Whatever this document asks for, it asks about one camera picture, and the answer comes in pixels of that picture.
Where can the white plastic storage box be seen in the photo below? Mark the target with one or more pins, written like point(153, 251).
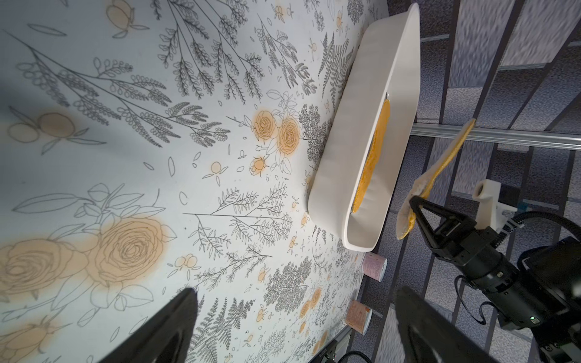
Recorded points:
point(387, 68)

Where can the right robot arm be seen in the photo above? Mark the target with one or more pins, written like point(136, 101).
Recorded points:
point(540, 292)

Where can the floral table cloth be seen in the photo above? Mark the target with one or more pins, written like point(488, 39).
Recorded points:
point(149, 147)

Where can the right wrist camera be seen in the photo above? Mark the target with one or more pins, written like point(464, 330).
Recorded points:
point(497, 204)

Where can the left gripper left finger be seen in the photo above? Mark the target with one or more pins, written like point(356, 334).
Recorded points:
point(165, 337)

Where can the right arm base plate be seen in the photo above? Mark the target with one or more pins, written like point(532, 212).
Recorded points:
point(334, 350)

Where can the orange insole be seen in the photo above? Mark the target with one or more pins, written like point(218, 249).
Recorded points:
point(424, 184)
point(373, 156)

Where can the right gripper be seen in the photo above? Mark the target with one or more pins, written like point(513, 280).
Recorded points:
point(456, 240)

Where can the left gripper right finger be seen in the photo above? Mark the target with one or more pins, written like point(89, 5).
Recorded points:
point(428, 337)

